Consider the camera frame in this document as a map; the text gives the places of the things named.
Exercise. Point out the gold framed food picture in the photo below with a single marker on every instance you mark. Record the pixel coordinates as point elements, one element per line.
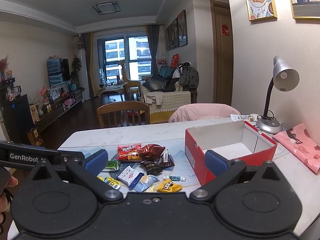
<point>261,10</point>

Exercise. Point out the wooden coffee table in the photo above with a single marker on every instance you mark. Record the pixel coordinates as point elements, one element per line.
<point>107,89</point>

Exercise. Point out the pink plastic pouch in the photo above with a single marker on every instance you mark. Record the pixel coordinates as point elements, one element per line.
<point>298,141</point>

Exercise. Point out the red and white cardboard box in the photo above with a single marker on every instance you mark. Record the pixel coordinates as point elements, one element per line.
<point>232,140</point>

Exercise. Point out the yellow jelly cup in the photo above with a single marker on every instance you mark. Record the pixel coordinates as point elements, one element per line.
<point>115,184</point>

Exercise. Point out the yellow snack pack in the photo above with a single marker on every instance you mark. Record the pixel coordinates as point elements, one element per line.
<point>168,186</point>

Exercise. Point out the dark red foil snack bag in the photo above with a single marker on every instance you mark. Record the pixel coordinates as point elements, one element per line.
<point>151,152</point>

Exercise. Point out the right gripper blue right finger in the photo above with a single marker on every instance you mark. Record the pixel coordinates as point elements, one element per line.
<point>226,173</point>

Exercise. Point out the blue candy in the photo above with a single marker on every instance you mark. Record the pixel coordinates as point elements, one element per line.
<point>175,178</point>

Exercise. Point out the person's left hand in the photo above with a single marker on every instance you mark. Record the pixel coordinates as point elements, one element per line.
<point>5,197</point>

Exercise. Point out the green wafer snack pack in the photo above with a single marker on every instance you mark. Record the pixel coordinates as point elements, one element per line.
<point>111,166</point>

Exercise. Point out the black sesame snack pack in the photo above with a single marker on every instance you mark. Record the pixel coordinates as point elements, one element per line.
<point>151,167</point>

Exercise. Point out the beige sofa with clothes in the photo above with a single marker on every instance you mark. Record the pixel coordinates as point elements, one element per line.
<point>170,89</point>

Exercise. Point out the wooden dining chair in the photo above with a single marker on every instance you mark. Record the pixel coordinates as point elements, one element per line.
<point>123,114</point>

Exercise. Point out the light blue cookie pack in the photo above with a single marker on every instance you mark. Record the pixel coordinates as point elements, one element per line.
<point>145,182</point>

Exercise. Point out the square ceiling light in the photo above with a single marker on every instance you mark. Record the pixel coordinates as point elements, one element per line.
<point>106,8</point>

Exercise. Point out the red chips snack bag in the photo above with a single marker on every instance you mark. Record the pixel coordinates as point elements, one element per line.
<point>129,152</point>

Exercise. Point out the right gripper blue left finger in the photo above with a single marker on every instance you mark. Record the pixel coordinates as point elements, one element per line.
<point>84,172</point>

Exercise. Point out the dark tv cabinet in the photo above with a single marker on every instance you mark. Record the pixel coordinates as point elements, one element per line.
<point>18,119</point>

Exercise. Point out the pink quilted chair cover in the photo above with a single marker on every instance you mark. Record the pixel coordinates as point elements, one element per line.
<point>202,111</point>

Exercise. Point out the dark brown chocolate pack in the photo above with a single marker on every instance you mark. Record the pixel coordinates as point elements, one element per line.
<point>165,160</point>

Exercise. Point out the flat screen television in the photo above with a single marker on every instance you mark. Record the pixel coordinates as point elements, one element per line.
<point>58,71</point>

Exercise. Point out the wooden door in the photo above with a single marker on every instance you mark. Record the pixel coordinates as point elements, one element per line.
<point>223,53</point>

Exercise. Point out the white and blue snack pack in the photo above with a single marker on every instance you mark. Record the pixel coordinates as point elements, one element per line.
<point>130,177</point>

